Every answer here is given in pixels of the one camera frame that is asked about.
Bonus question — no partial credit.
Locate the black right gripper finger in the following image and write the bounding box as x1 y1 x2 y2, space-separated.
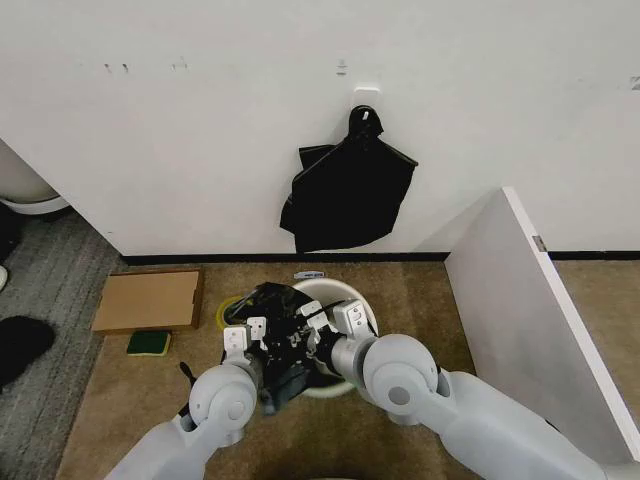
304 331 324 364

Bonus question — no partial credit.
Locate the black garbage bag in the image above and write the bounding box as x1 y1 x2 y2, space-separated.
242 281 329 401

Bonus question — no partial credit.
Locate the white round trash bin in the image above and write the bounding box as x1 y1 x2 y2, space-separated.
288 278 380 400

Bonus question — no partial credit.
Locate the black bag hanging on hook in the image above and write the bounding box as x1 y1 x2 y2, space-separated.
279 104 419 253

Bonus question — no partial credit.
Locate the yellow tape roll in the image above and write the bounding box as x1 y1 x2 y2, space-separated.
216 295 247 331

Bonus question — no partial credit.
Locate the black baseboard strip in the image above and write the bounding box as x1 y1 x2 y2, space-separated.
121 249 640 267

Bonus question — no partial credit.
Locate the green and yellow sponge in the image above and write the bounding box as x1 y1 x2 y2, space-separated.
126 330 173 358

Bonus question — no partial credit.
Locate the flat brown cardboard box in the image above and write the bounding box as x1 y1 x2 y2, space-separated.
91 266 206 333

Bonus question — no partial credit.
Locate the white partition panel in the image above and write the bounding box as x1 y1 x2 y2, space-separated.
443 185 640 464

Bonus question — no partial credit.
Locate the black shoe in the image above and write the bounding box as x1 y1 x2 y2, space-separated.
0 315 56 394

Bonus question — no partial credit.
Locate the white round chair base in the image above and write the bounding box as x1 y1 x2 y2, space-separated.
0 140 70 216

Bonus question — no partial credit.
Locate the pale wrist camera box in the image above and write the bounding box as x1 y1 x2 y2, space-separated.
248 317 267 351
295 299 327 331

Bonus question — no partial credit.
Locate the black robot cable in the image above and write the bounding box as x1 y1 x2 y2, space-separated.
178 361 197 396

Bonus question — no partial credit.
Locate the white wall hook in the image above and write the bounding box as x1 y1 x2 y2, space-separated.
352 86 380 108

